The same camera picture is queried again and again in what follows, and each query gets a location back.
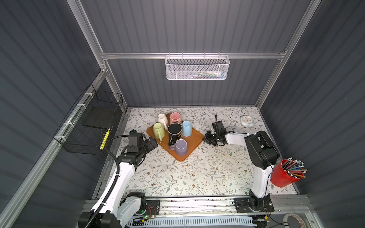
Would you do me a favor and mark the white ribbed cable duct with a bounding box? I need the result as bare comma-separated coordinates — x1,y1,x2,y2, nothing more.
126,216,257,228

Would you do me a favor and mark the white mug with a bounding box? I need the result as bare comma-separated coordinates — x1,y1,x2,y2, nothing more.
157,114,169,130

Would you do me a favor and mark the tape roll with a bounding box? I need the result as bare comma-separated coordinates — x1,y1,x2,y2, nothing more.
283,213,307,228

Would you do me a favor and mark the white wire basket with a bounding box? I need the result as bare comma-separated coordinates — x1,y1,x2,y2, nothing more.
164,54,230,80

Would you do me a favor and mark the black mug red inside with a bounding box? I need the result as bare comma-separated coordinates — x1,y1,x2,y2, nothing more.
167,123,183,146

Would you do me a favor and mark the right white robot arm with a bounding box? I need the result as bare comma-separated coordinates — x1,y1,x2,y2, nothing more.
202,121,279,212

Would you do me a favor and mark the black wire basket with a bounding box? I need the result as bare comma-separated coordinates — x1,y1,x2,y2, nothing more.
54,86,124,155

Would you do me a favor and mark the red pencil cup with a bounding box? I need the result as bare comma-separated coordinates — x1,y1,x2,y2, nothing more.
271,159,302,188

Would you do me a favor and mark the purple mug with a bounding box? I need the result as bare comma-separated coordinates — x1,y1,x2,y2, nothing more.
170,139,188,156

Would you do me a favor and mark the orange plastic tray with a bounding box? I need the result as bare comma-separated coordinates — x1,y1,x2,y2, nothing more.
147,112,203,162

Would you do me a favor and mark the yellow ruler in basket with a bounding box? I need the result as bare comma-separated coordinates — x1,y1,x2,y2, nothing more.
99,128,111,151

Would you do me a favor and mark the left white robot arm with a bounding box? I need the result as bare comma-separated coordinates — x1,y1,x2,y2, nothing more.
78,130,158,228

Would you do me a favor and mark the pink mug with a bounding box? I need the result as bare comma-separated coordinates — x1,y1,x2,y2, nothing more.
169,112,182,124

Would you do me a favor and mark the light green mug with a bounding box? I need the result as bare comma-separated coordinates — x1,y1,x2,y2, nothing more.
153,123,165,141

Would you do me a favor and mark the light blue mug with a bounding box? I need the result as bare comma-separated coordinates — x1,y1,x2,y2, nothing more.
182,121,193,137

